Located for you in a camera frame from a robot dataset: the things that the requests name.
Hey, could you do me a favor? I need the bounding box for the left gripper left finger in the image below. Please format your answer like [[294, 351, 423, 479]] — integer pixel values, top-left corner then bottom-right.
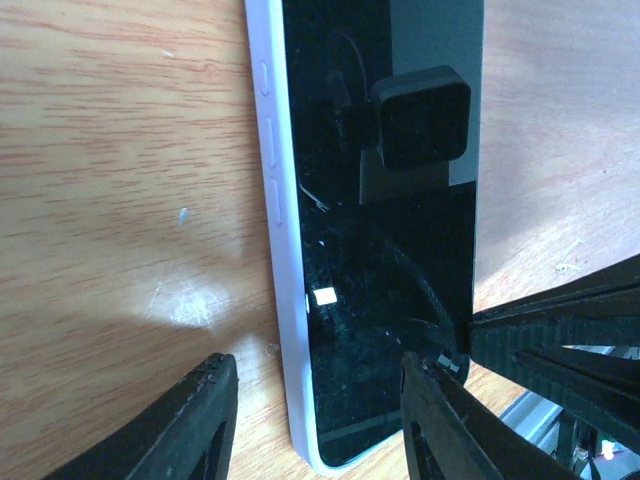
[[46, 353, 238, 479]]

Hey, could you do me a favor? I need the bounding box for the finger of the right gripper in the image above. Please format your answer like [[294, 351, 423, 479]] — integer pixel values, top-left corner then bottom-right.
[[469, 256, 639, 435]]

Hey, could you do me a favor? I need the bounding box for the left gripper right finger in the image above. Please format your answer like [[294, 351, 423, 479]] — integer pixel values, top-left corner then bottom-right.
[[401, 353, 579, 479]]

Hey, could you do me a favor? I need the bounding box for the black phone green edge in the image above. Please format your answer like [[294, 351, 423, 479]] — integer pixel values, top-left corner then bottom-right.
[[282, 1, 485, 475]]

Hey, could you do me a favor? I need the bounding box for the lavender phone case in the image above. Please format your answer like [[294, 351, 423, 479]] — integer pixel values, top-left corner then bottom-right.
[[244, 1, 388, 477]]

